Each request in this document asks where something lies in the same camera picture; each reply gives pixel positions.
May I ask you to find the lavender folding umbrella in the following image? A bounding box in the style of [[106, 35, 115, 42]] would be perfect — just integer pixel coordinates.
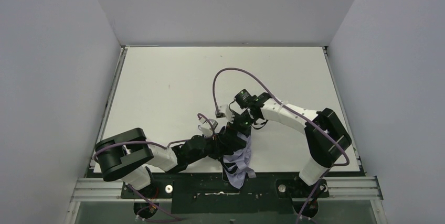
[[220, 133, 256, 189]]

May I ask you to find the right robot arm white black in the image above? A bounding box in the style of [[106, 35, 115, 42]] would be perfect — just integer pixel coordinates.
[[225, 89, 352, 186]]

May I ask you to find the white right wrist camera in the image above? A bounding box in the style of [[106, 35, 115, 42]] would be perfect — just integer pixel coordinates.
[[215, 104, 235, 122]]

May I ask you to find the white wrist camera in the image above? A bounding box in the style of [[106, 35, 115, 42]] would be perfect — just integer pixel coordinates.
[[198, 118, 218, 137], [215, 104, 235, 122]]

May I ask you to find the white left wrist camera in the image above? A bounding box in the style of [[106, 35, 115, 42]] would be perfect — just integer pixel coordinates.
[[198, 118, 218, 137]]

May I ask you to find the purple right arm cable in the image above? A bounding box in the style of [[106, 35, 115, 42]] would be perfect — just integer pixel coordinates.
[[212, 68, 350, 224]]

